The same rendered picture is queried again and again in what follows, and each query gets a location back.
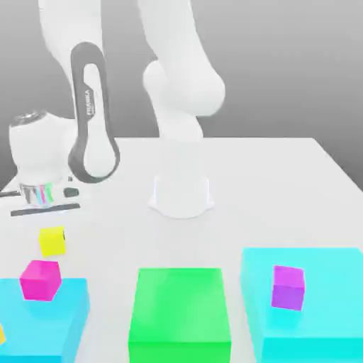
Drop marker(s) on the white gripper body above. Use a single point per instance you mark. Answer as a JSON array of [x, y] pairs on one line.
[[45, 210]]

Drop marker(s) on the small yellow cube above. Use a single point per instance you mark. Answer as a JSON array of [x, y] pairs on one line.
[[51, 241]]

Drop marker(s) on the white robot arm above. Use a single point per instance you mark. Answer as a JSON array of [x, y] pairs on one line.
[[181, 85]]

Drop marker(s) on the small magenta cube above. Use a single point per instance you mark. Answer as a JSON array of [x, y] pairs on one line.
[[39, 280]]

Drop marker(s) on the small orange-yellow cube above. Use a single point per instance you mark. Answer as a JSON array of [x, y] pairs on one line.
[[1, 334]]

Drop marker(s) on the small purple cube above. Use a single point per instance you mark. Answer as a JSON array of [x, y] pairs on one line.
[[287, 289]]

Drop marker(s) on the large light blue box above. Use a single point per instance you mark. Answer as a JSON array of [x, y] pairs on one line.
[[42, 329]]

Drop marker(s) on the large green box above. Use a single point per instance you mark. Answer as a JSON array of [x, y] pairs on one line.
[[179, 306]]

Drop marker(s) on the large cyan box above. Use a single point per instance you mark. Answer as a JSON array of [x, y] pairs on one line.
[[329, 312]]

